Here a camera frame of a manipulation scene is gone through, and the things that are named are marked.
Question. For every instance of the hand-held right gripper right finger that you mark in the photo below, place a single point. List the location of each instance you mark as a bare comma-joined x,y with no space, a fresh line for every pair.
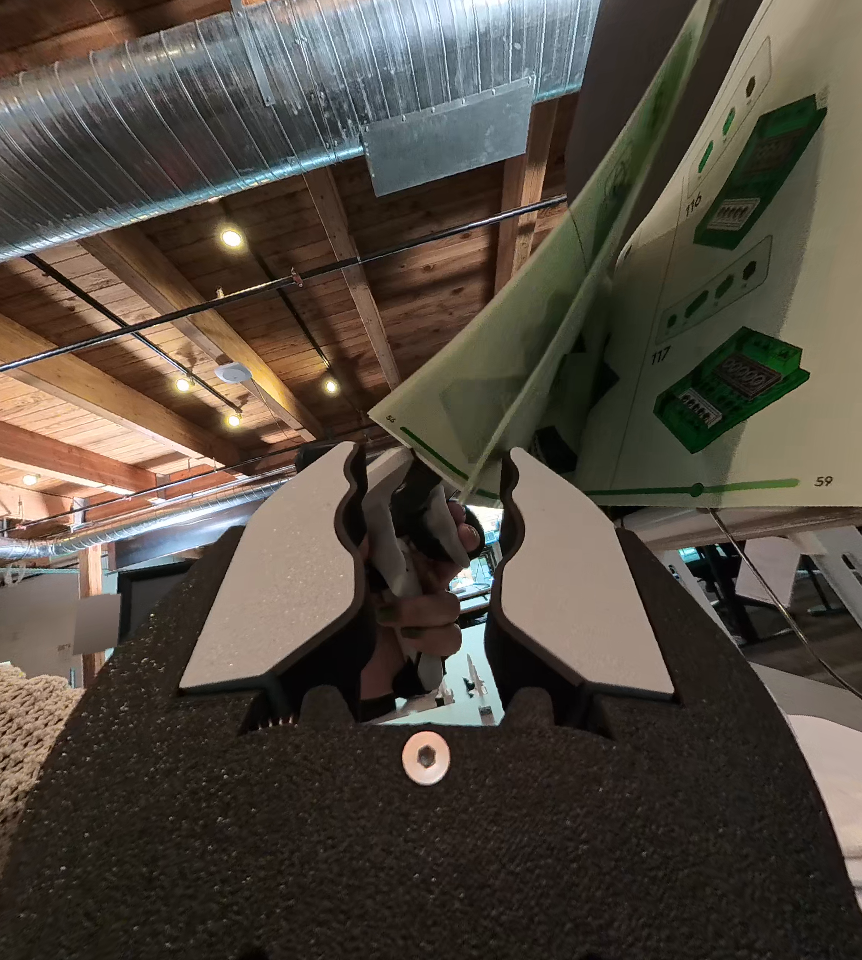
581,600

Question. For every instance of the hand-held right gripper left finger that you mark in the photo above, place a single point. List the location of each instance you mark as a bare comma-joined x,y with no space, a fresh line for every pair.
281,585

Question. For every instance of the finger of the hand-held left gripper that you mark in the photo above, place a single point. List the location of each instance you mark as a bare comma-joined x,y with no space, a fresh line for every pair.
386,487

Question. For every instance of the lego instruction booklet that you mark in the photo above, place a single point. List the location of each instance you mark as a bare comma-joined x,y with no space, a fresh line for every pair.
760,300

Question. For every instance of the person's left hand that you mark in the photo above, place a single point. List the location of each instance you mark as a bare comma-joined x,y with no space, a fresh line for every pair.
431,611

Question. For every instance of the white ceiling smoke detector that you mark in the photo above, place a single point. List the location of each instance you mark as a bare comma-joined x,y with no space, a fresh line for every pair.
233,373

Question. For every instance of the black ceiling pipe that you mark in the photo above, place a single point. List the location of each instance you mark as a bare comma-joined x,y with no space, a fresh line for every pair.
251,296

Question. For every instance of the white desk frame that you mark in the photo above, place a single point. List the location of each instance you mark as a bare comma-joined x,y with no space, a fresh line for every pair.
850,570

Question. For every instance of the white metal base plate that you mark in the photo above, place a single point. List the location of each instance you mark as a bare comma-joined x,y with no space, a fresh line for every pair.
850,885

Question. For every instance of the large spiral metal air duct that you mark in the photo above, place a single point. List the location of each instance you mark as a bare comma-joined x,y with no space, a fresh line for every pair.
176,112

